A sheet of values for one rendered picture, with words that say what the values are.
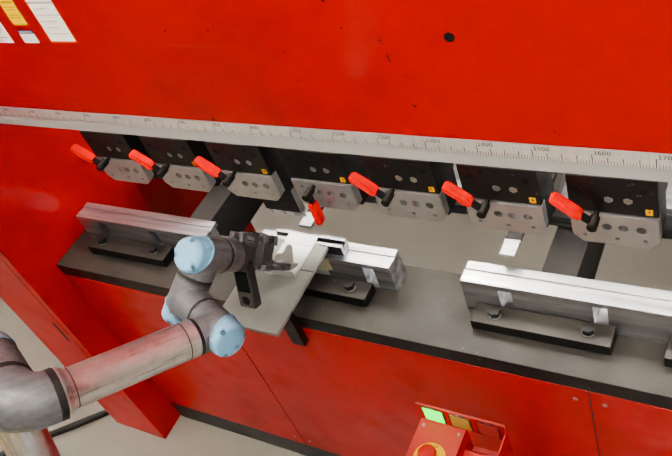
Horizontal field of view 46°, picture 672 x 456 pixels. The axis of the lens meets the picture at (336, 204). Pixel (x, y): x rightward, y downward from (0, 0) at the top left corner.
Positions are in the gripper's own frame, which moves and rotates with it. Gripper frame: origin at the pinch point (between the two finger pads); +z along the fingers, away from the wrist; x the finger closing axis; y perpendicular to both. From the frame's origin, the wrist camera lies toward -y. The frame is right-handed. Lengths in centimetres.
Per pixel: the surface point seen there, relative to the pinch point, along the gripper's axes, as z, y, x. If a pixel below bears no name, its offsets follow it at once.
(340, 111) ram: -30, 33, -28
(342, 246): 7.3, 6.1, -11.4
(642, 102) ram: -34, 35, -82
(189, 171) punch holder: -13.7, 19.5, 20.3
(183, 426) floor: 73, -70, 83
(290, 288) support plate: -2.5, -4.8, -4.5
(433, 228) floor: 143, 13, 23
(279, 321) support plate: -8.4, -11.8, -6.4
